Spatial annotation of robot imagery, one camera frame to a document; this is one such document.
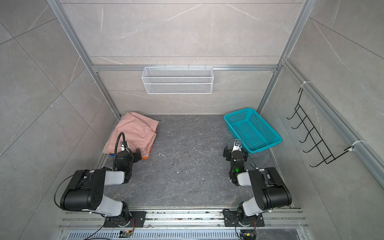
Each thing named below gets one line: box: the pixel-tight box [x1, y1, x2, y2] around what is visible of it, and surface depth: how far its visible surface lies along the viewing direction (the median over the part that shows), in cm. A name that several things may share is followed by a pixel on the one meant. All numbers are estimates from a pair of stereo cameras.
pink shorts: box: [107, 112, 159, 158], surface depth 98 cm
